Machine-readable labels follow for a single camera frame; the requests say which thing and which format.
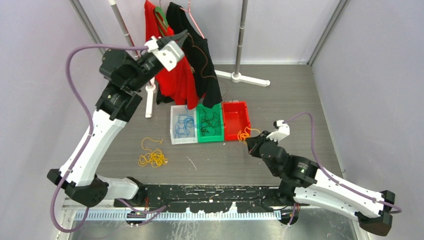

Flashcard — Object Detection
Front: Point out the yellow cable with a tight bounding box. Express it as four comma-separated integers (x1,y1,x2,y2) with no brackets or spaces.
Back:
137,137,169,169
237,127,261,145

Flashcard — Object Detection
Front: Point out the blue cable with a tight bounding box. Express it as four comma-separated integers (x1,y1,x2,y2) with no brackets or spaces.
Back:
174,112,199,139
173,111,198,139

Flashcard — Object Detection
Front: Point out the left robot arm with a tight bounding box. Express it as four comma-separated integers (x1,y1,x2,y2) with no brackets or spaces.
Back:
47,30,188,208

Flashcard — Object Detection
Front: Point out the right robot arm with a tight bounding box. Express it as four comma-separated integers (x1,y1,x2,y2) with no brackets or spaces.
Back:
246,131,396,237

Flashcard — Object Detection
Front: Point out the black t-shirt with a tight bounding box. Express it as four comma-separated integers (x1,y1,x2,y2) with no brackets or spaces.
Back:
165,2,222,109

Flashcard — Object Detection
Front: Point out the green clothes hanger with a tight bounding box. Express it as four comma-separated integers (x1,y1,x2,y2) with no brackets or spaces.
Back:
153,6,169,36

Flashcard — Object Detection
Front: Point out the red plastic bin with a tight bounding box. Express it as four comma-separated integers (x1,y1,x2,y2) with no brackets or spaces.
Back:
222,101,251,142

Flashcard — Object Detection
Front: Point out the pink clothes hanger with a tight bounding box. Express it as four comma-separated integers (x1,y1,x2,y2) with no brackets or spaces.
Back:
180,0,206,39

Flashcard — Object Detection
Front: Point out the red t-shirt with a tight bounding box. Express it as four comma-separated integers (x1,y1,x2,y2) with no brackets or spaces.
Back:
144,0,199,110

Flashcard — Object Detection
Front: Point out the left rack pole with base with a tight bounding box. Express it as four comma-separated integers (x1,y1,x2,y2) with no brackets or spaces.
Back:
108,0,157,119

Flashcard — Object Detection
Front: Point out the rack pole with base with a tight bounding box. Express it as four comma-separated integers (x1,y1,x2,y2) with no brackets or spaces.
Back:
108,0,157,119
215,0,271,88

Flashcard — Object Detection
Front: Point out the green plastic bin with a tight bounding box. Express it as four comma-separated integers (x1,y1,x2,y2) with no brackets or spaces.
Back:
196,103,224,143

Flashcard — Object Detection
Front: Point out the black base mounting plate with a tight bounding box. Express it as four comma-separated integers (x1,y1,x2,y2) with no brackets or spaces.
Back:
113,184,294,214

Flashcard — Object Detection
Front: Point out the right rack pole with base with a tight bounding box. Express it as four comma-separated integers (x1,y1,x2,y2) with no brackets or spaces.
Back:
215,0,271,88

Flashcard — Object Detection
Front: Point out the white plastic bin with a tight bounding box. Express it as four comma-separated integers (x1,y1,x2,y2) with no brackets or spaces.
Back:
169,105,198,145

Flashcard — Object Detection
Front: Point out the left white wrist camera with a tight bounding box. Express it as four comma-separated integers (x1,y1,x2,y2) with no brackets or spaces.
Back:
144,36,185,72

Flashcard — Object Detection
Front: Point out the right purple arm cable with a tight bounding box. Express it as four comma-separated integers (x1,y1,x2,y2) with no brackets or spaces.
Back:
283,111,403,227

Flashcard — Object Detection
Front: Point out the white slotted cable duct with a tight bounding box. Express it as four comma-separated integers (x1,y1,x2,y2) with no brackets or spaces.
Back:
86,209,282,221

